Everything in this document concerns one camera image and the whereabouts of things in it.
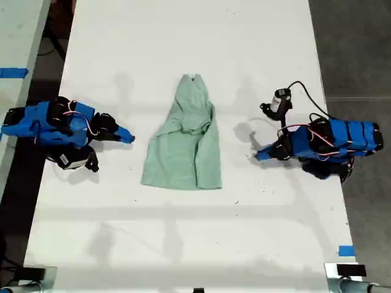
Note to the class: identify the blue-taped moving gripper finger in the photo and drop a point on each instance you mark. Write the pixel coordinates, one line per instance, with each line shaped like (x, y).
(279, 154)
(117, 137)

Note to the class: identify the blue-taped fixed gripper finger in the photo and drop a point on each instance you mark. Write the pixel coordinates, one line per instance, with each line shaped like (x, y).
(120, 129)
(270, 148)

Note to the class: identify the pale green T-shirt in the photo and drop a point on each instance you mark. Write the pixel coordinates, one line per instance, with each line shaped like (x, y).
(183, 152)

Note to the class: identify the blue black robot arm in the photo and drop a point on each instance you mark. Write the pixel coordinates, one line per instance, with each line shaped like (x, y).
(345, 137)
(46, 122)

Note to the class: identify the long blue tape strip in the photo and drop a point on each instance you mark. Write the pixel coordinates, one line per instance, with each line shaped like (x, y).
(12, 73)

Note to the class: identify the short blue tape strip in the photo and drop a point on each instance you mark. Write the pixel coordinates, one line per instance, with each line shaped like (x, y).
(346, 251)

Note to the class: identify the white side table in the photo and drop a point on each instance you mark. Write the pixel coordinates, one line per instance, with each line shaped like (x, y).
(18, 30)

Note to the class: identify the small black box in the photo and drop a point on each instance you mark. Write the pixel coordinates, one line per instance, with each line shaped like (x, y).
(33, 273)
(351, 270)

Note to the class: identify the small black clip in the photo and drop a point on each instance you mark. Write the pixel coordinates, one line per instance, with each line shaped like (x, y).
(198, 290)

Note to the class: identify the black camera box on stalk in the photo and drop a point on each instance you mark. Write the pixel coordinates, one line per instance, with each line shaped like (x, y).
(71, 160)
(278, 103)

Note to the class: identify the metal table bracket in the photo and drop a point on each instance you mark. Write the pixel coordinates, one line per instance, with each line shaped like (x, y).
(331, 277)
(50, 279)

